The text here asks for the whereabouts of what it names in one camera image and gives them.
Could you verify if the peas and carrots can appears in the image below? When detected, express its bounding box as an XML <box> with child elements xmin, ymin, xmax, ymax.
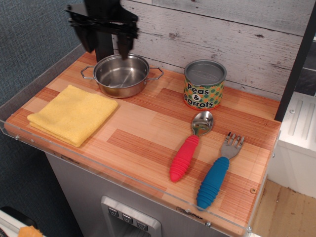
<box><xmin>184</xmin><ymin>59</ymin><xmax>227</xmax><ymax>111</ymax></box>

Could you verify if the black left frame post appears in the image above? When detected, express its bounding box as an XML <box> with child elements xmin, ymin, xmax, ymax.
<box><xmin>95</xmin><ymin>32</ymin><xmax>114</xmax><ymax>62</ymax></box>

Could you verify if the clear acrylic edge guard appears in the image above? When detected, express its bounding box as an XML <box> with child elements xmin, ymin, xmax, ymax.
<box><xmin>0</xmin><ymin>47</ymin><xmax>280</xmax><ymax>237</ymax></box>

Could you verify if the red handled spoon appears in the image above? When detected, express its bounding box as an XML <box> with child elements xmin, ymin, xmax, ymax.
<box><xmin>169</xmin><ymin>111</ymin><xmax>213</xmax><ymax>182</ymax></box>

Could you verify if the black right frame post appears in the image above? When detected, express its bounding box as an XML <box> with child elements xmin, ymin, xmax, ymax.
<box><xmin>275</xmin><ymin>4</ymin><xmax>316</xmax><ymax>122</ymax></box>

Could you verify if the black frame post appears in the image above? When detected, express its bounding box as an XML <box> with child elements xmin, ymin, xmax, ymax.
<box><xmin>275</xmin><ymin>4</ymin><xmax>316</xmax><ymax>122</ymax></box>
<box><xmin>95</xmin><ymin>32</ymin><xmax>114</xmax><ymax>62</ymax></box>

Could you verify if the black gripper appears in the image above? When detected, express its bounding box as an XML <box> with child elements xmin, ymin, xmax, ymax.
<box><xmin>66</xmin><ymin>0</ymin><xmax>138</xmax><ymax>60</ymax></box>

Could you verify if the folded yellow cloth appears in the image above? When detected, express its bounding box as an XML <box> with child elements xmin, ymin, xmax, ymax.
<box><xmin>27</xmin><ymin>85</ymin><xmax>118</xmax><ymax>148</ymax></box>

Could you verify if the orange object bottom left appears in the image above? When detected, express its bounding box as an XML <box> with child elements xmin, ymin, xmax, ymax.
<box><xmin>18</xmin><ymin>226</ymin><xmax>43</xmax><ymax>237</ymax></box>

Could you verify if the white toy cabinet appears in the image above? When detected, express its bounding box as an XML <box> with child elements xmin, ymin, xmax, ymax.
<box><xmin>267</xmin><ymin>92</ymin><xmax>316</xmax><ymax>197</ymax></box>

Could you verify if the stainless steel pot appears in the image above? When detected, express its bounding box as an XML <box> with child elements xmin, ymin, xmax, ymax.
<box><xmin>80</xmin><ymin>53</ymin><xmax>164</xmax><ymax>99</ymax></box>

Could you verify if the grey dispenser button panel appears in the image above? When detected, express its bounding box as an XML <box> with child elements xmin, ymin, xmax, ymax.
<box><xmin>101</xmin><ymin>196</ymin><xmax>162</xmax><ymax>237</ymax></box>

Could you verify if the blue handled fork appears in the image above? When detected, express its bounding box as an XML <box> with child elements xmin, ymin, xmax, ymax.
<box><xmin>197</xmin><ymin>132</ymin><xmax>244</xmax><ymax>209</ymax></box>

